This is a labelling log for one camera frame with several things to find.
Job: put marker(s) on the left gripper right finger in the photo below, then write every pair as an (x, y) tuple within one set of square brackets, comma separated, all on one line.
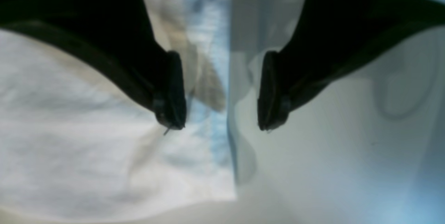
[(332, 39)]

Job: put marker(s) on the white printed t-shirt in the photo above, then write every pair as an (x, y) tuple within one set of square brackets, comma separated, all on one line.
[(75, 149)]

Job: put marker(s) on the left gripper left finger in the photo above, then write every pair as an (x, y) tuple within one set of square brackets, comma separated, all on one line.
[(116, 38)]

